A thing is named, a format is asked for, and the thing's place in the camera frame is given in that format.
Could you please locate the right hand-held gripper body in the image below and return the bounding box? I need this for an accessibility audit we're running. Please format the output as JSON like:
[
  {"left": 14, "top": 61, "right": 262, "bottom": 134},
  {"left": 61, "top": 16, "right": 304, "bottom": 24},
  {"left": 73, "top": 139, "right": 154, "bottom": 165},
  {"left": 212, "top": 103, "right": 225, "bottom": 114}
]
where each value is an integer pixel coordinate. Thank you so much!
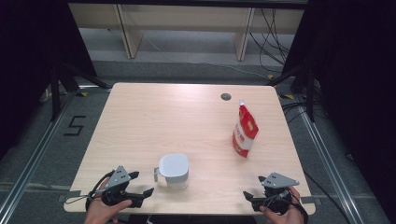
[{"left": 251, "top": 172, "right": 301, "bottom": 217}]

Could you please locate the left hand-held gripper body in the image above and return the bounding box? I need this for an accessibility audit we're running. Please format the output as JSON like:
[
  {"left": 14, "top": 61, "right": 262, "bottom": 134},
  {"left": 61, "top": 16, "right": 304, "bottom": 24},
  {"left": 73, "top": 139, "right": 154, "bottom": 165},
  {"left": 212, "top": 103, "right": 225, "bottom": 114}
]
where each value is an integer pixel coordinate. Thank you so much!
[{"left": 101, "top": 165, "right": 138, "bottom": 209}]

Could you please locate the clear jar with grey lid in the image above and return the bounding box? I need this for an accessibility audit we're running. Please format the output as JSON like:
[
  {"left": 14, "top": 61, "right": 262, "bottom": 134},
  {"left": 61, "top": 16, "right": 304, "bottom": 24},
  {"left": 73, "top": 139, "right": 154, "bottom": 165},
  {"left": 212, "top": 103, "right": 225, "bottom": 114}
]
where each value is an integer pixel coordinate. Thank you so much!
[{"left": 153, "top": 153, "right": 191, "bottom": 190}]

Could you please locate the red and white sugar bag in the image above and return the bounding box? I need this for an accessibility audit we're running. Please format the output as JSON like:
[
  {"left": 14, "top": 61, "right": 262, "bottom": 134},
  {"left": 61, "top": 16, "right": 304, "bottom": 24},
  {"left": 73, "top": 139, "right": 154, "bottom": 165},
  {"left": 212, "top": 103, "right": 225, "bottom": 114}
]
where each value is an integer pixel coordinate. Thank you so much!
[{"left": 232, "top": 98, "right": 260, "bottom": 159}]

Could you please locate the person's right hand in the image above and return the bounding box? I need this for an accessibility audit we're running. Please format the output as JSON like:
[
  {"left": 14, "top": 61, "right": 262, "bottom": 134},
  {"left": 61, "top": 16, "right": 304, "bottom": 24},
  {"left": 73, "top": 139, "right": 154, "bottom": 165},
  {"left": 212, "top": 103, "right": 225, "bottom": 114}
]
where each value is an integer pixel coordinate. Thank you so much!
[{"left": 259, "top": 186, "right": 305, "bottom": 224}]

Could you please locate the person's left hand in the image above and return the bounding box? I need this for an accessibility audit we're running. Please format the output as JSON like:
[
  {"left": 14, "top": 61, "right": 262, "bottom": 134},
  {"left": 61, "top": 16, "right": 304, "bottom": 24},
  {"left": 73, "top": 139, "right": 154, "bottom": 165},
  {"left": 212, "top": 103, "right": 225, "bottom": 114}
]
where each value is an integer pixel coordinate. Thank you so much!
[{"left": 83, "top": 176, "right": 134, "bottom": 224}]

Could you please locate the black metal stand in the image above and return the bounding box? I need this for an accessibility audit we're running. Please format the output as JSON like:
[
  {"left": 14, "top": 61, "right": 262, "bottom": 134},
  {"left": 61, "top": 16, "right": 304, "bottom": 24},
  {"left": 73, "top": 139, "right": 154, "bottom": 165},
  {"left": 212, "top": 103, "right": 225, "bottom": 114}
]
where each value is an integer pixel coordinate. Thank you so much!
[
  {"left": 49, "top": 61, "right": 112, "bottom": 122},
  {"left": 266, "top": 64, "right": 316, "bottom": 123}
]

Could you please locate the dark curtain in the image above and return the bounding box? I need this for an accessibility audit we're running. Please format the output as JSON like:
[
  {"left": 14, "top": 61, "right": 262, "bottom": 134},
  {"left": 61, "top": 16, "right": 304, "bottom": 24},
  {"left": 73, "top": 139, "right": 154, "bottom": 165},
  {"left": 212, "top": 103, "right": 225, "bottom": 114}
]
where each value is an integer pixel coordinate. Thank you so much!
[
  {"left": 281, "top": 0, "right": 396, "bottom": 216},
  {"left": 0, "top": 0, "right": 97, "bottom": 160}
]

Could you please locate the light wooden shelf unit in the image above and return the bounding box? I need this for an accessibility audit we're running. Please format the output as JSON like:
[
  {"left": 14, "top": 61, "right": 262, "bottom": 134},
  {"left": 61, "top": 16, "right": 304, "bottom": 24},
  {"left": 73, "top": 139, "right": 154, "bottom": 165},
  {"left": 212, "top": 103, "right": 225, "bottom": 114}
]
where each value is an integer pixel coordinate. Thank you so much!
[{"left": 68, "top": 3, "right": 304, "bottom": 62}]

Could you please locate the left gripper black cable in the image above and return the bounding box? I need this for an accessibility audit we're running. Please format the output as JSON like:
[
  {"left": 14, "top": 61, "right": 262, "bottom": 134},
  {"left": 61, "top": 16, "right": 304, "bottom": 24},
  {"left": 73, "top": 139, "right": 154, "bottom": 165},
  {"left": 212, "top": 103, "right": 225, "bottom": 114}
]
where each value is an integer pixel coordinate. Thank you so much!
[{"left": 85, "top": 170, "right": 117, "bottom": 213}]

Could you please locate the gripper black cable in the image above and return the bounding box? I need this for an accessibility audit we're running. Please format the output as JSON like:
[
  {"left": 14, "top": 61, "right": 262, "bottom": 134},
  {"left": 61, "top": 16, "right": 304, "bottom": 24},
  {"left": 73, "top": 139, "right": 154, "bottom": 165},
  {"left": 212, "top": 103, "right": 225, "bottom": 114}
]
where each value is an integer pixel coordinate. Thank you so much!
[
  {"left": 85, "top": 170, "right": 117, "bottom": 213},
  {"left": 262, "top": 189, "right": 310, "bottom": 224}
]

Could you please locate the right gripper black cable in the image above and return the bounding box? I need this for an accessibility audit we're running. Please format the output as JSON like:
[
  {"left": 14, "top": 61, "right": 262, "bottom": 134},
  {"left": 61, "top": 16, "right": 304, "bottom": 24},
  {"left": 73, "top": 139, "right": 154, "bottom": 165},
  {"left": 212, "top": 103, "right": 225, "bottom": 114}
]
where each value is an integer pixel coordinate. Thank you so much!
[{"left": 262, "top": 189, "right": 310, "bottom": 224}]

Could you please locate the left gripper thin grey wire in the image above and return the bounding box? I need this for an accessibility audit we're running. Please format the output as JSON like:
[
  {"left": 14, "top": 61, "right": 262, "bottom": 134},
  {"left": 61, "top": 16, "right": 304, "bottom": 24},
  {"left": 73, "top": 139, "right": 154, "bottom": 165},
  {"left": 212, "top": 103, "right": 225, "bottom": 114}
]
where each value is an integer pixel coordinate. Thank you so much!
[{"left": 64, "top": 193, "right": 95, "bottom": 205}]

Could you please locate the aluminium floor rail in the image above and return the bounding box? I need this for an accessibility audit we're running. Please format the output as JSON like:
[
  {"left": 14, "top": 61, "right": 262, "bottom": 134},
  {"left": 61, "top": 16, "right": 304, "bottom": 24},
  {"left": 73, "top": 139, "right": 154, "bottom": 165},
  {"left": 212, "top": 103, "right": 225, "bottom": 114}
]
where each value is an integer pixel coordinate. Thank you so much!
[
  {"left": 294, "top": 102, "right": 366, "bottom": 224},
  {"left": 0, "top": 91, "right": 78, "bottom": 222}
]

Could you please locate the long black floor cable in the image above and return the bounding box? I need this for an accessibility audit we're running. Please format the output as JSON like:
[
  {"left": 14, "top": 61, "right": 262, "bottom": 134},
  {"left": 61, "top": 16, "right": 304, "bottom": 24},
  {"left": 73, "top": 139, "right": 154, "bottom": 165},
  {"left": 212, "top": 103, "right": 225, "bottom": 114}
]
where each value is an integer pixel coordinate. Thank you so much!
[{"left": 303, "top": 170, "right": 353, "bottom": 224}]

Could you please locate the black floor cable tangle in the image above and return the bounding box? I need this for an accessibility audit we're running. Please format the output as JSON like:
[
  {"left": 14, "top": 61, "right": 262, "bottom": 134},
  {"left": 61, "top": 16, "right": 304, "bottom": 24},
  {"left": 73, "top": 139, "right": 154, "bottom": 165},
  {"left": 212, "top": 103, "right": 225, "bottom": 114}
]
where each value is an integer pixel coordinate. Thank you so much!
[{"left": 280, "top": 102, "right": 316, "bottom": 124}]

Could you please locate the black hanging cable bundle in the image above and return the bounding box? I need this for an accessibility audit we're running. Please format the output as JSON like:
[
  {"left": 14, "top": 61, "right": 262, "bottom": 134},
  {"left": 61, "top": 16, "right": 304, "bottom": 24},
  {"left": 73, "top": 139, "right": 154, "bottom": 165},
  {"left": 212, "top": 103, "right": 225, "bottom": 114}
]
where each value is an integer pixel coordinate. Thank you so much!
[{"left": 248, "top": 7, "right": 292, "bottom": 75}]

